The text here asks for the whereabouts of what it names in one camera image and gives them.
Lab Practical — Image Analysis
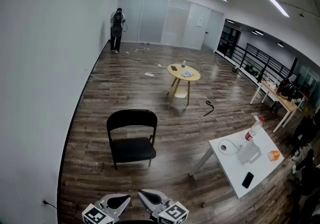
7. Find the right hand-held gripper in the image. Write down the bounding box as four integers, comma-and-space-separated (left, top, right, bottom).
137, 189, 190, 224

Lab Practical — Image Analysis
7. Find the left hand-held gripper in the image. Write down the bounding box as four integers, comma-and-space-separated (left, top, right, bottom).
81, 193, 131, 224

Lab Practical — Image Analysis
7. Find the black folding chair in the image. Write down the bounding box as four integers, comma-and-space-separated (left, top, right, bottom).
106, 109, 159, 170

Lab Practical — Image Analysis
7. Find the black office chair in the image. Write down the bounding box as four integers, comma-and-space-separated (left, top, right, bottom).
291, 115, 318, 150
291, 148, 320, 195

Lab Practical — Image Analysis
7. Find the white electric kettle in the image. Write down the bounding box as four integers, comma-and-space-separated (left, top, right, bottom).
236, 140, 263, 166

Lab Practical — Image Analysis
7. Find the black curved floor tool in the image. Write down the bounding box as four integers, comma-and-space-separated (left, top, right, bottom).
202, 100, 217, 117

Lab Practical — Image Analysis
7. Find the white square table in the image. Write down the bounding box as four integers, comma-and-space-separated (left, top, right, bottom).
188, 127, 285, 199

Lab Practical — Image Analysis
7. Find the red label plastic bottle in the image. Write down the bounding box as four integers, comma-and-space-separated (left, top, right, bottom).
244, 117, 266, 143

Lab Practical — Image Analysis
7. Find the round yellow wooden table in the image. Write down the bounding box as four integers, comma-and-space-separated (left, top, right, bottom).
166, 64, 202, 111

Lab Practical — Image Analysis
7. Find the small orange container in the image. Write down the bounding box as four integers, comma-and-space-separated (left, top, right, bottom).
267, 150, 281, 161

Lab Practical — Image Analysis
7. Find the wooden desk with white legs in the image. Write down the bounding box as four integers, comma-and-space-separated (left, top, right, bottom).
249, 79, 301, 133

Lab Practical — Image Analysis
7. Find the black framed glass door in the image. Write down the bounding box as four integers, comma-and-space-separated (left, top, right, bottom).
216, 24, 241, 58

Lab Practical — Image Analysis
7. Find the white door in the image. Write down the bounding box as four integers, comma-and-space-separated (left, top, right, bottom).
202, 9, 224, 52

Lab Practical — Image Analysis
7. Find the black metal railing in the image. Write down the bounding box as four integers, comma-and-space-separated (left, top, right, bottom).
216, 42, 295, 84

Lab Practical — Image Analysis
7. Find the black plugged wall cable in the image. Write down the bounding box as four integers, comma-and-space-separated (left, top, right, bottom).
42, 199, 59, 210

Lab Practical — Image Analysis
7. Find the white floor cable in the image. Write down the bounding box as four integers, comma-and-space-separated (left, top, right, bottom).
89, 72, 146, 81

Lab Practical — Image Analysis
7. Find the black floor cable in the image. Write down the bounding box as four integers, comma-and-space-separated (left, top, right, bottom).
121, 51, 157, 65

